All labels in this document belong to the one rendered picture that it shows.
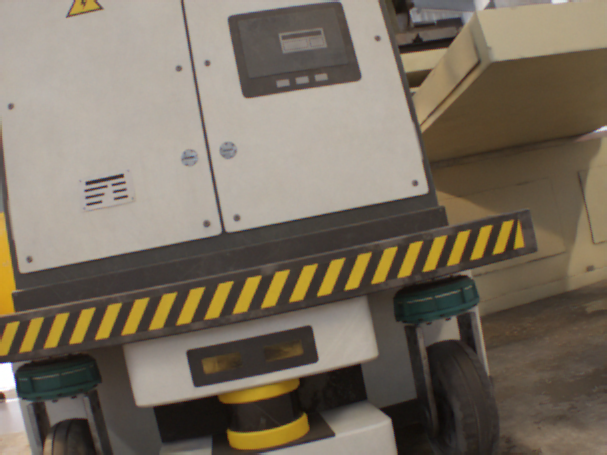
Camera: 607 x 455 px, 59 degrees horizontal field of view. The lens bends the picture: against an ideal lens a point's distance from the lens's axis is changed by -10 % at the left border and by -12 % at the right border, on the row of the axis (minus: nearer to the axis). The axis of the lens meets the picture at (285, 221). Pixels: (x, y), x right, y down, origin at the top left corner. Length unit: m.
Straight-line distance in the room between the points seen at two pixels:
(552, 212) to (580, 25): 1.28
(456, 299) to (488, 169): 1.62
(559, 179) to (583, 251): 0.31
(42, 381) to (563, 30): 1.06
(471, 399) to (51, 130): 0.60
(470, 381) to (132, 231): 0.44
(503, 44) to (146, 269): 0.75
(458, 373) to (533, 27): 0.70
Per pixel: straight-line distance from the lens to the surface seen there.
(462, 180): 2.27
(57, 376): 0.69
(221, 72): 0.76
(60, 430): 0.72
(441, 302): 0.71
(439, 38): 2.04
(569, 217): 2.43
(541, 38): 1.17
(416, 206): 0.76
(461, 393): 0.69
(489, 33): 1.12
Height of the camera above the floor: 0.31
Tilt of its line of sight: 5 degrees up
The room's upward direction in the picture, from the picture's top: 12 degrees counter-clockwise
